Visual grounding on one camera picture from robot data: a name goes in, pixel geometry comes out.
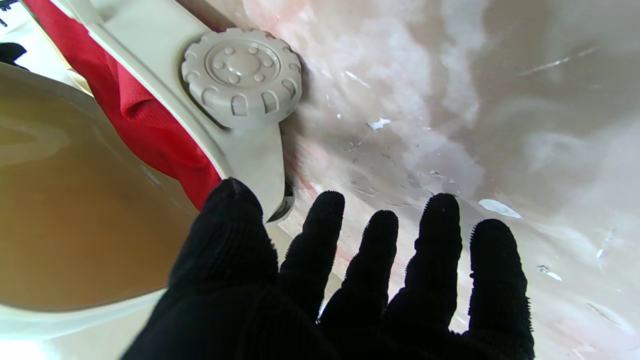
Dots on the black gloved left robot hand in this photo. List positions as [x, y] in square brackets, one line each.
[235, 300]

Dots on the beige hard-shell suitcase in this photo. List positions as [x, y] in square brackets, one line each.
[75, 210]

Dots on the red shirt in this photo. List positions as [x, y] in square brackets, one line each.
[150, 135]

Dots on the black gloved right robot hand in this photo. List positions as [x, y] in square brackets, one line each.
[10, 54]

